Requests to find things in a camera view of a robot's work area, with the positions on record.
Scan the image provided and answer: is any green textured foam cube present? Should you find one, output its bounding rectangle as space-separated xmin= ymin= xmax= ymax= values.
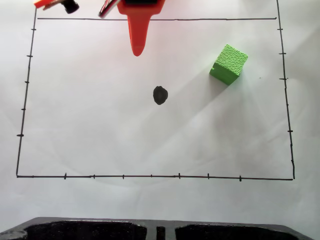
xmin=209 ymin=44 xmax=249 ymax=87

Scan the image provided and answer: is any black dot mark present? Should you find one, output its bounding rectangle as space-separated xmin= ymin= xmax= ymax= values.
xmin=152 ymin=85 xmax=169 ymax=106

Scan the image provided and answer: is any black white red cable bundle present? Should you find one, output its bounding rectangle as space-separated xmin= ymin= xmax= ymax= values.
xmin=97 ymin=0 xmax=119 ymax=19

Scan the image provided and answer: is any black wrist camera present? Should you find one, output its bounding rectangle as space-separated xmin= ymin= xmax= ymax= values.
xmin=60 ymin=0 xmax=80 ymax=15

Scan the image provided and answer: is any orange camera mount bracket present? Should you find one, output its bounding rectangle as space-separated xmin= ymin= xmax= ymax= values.
xmin=33 ymin=0 xmax=63 ymax=11

